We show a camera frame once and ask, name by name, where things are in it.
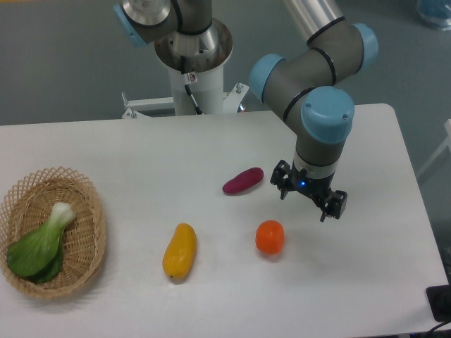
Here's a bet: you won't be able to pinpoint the orange fruit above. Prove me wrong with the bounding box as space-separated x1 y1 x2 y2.
255 220 285 255

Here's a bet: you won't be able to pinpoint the white frame right edge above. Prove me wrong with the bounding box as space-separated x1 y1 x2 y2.
416 119 450 185

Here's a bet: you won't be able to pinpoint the black device at edge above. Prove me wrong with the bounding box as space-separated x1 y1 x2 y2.
426 284 450 322

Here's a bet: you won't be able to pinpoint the woven wicker basket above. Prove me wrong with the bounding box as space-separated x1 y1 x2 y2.
1 167 106 299

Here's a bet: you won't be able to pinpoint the blue object top right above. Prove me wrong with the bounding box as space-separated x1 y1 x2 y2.
416 0 450 31

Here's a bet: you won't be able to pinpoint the green bok choy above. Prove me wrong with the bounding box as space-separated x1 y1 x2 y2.
6 202 75 284

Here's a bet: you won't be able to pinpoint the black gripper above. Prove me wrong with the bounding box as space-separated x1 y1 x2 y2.
270 160 348 222

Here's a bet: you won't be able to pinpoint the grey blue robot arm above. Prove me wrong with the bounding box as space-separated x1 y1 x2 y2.
113 1 378 219

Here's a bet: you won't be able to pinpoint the purple sweet potato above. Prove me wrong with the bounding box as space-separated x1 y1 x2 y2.
222 167 264 195

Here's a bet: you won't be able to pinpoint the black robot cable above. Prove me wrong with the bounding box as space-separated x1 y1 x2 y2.
180 55 204 115

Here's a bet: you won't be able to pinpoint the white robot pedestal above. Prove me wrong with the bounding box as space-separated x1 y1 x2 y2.
122 18 249 119

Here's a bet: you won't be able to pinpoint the yellow mango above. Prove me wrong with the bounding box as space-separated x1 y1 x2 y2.
162 223 197 280

